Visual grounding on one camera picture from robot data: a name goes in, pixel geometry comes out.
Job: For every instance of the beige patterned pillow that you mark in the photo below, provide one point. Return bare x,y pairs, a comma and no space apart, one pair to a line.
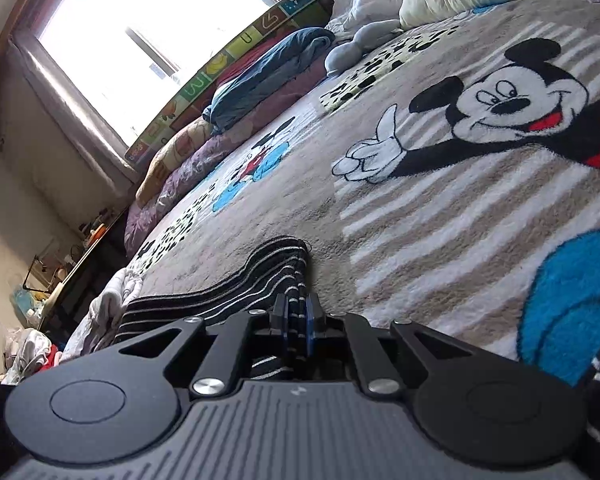
184,143

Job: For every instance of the black grey striped garment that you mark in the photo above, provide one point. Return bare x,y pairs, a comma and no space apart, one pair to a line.
276,269

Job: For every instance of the Mickey Mouse fleece blanket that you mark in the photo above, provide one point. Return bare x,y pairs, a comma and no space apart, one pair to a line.
457,186

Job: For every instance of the grey plush toy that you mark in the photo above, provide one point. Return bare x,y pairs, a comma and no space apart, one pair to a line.
368,38

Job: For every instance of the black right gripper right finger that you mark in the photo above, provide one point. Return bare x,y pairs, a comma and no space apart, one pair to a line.
353,336

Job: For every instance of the colourful alphabet foam mat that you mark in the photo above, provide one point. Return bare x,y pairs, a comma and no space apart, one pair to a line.
282,18

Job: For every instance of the cluttered side desk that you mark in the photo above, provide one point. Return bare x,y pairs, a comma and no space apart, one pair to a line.
56,312

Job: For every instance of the folded blue quilt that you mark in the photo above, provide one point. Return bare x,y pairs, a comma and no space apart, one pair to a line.
287,71

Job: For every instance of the window with wooden frame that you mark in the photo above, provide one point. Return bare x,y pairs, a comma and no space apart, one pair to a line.
108,66

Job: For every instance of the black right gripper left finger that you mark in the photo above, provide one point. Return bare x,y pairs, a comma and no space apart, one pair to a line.
254,344

